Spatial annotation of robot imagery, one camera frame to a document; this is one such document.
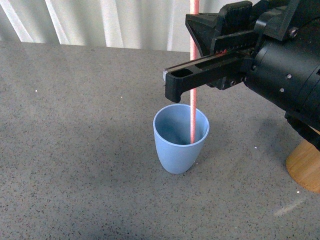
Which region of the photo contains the pink chopstick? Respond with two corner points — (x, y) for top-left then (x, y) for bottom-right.
(189, 0), (200, 144)

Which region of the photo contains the light blue plastic cup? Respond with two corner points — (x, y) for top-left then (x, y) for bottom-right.
(153, 104), (210, 174)

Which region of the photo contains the round bamboo chopstick holder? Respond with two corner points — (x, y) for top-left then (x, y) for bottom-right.
(285, 139), (320, 194)

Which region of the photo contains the white pleated curtain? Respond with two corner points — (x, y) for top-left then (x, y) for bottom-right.
(0, 0), (241, 53)

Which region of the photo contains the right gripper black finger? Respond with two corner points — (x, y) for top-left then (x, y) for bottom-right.
(163, 49), (253, 103)

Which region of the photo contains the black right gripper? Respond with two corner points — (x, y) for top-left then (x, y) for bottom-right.
(185, 0), (320, 131)

